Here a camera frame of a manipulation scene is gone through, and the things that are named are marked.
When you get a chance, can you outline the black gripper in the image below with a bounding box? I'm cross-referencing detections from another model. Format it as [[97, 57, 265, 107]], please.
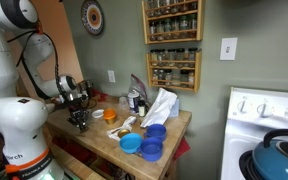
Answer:
[[67, 105, 92, 134]]

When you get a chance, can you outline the orange cup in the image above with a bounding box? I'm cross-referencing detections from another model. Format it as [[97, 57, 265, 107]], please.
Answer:
[[103, 108, 117, 125]]

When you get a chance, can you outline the gold jar lid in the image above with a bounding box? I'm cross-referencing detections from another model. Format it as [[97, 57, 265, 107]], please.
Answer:
[[117, 128, 132, 139]]

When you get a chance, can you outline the dark blue plastic cup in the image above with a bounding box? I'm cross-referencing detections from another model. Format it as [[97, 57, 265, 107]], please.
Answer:
[[135, 137, 164, 163], [143, 123, 168, 142]]

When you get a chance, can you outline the small white dish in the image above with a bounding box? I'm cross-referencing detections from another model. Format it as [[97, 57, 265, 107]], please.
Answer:
[[91, 109, 105, 119]]

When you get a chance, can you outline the wooden butcher block table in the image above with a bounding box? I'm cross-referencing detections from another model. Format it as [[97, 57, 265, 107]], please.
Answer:
[[45, 94, 193, 180]]

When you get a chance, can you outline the small red package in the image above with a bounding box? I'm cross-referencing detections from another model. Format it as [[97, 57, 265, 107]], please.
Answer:
[[91, 88, 102, 101]]

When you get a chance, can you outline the white ceramic bowl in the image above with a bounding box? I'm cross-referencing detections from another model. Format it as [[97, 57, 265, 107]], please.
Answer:
[[45, 103, 57, 114]]

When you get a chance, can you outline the clear glass tumbler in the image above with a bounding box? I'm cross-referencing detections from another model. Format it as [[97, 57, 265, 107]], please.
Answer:
[[118, 95, 130, 111]]

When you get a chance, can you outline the white paper napkin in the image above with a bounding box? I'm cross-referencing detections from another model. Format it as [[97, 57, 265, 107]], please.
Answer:
[[106, 115, 138, 142]]

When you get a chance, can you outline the dark cylindrical salt container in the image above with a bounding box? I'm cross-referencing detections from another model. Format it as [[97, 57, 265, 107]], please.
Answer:
[[127, 90, 141, 114]]

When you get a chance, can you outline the small dark bottle white label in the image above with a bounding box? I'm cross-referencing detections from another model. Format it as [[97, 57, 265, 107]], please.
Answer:
[[137, 99, 147, 118]]

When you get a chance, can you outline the clear zip plastic bag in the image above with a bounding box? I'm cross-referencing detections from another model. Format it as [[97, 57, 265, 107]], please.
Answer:
[[128, 73, 149, 104]]

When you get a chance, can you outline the white paper bag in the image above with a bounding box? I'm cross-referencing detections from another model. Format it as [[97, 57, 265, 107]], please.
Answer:
[[139, 87, 179, 129]]

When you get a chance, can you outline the glass spice jar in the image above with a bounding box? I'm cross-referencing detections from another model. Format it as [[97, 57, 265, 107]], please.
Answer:
[[152, 69, 159, 85], [157, 49, 167, 67], [188, 13, 198, 38], [147, 0, 156, 17], [171, 17, 180, 40], [158, 69, 165, 85], [175, 48, 186, 68], [179, 15, 189, 39], [179, 69, 189, 88], [179, 0, 189, 14], [166, 49, 176, 67], [188, 0, 198, 13], [187, 47, 198, 68], [164, 69, 173, 86], [187, 70, 196, 88], [160, 0, 171, 16], [156, 20, 165, 42], [150, 49, 159, 67], [163, 18, 172, 40], [169, 0, 180, 15], [154, 0, 162, 16], [149, 21, 157, 42]]

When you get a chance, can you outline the pale blue box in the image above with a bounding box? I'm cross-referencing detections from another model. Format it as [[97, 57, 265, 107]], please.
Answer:
[[168, 98, 181, 118]]

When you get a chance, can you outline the red cloth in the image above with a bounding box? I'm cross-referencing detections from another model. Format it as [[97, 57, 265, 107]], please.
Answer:
[[173, 136, 192, 163]]

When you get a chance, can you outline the white stove knob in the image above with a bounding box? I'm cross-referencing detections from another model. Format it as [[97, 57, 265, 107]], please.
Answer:
[[256, 102, 274, 118], [236, 99, 249, 114]]

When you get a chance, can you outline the white electric stove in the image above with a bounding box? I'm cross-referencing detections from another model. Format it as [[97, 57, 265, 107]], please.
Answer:
[[220, 87, 288, 180]]

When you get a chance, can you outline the black stove burner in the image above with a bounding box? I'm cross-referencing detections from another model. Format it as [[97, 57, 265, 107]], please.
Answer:
[[238, 149, 262, 180]]

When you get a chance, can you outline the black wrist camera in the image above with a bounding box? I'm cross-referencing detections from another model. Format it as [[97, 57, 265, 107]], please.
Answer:
[[52, 96, 89, 110]]

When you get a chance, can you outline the white wall outlet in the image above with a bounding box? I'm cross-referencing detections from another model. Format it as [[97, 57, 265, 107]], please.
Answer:
[[107, 69, 116, 84]]

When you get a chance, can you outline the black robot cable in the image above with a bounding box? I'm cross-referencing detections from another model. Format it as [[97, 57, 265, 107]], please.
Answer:
[[7, 29, 69, 101]]

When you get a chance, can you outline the decorative wall plate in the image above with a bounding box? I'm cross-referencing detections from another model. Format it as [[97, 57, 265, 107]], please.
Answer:
[[80, 0, 106, 37]]

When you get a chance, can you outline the wooden wall spice rack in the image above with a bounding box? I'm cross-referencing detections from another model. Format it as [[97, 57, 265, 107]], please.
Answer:
[[145, 49, 203, 94], [141, 0, 204, 45]]

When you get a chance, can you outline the white light switch plate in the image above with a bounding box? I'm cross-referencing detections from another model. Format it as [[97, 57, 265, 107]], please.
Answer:
[[219, 37, 238, 61]]

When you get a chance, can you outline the blue kettle black handle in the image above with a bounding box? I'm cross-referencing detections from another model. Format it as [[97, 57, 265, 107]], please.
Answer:
[[251, 128, 288, 180]]

